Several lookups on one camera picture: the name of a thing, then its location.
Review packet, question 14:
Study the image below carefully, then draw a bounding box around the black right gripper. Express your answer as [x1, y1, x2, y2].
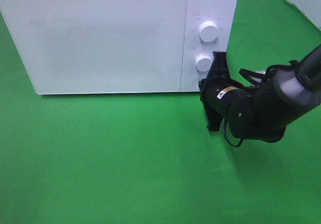
[199, 51, 248, 132]

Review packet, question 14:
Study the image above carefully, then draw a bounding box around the white timer knob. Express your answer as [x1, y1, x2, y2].
[195, 54, 213, 72]

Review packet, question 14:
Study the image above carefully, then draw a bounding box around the white door release button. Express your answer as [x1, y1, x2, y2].
[192, 78, 202, 91]

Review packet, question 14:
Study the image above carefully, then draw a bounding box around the white microwave door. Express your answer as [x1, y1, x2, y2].
[1, 0, 186, 94]

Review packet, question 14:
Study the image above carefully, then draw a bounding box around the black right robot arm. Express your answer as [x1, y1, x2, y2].
[199, 47, 320, 143]

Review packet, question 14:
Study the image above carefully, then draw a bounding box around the white upper power knob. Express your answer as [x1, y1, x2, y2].
[198, 20, 219, 43]

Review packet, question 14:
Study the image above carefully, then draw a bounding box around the white microwave oven body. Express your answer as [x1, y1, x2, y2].
[1, 0, 238, 93]

